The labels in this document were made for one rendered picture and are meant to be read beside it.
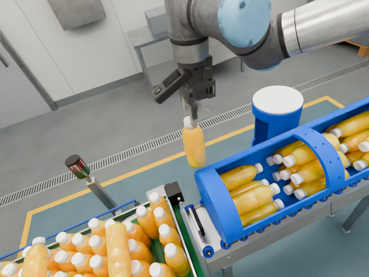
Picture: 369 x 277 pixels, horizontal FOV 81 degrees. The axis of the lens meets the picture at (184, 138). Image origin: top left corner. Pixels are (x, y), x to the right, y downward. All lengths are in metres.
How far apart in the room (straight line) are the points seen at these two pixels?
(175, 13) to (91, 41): 3.47
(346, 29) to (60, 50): 3.80
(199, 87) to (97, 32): 3.39
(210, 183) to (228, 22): 0.51
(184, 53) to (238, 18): 0.17
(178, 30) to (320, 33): 0.27
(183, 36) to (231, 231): 0.59
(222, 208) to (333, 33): 0.53
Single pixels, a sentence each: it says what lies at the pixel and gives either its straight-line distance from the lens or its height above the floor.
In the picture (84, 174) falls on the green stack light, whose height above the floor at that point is 1.18.
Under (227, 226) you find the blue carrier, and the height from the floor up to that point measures 1.16.
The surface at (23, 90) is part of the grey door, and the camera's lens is 4.33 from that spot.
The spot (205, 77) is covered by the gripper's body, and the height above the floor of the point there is 1.57.
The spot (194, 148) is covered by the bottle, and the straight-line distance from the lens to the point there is 0.71.
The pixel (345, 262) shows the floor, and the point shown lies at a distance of 2.07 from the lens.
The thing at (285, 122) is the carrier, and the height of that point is 0.97.
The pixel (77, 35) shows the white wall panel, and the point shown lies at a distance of 3.92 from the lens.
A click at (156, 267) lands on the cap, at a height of 1.11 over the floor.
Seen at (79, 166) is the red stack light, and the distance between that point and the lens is 1.02.
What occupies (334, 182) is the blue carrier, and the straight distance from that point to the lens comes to 0.92.
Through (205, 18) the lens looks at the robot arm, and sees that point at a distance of 0.43.
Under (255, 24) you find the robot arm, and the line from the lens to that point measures 0.42.
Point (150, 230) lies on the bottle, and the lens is 0.99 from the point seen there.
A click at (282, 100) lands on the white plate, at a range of 1.40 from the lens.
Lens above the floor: 1.86
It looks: 44 degrees down
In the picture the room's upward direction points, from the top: 15 degrees counter-clockwise
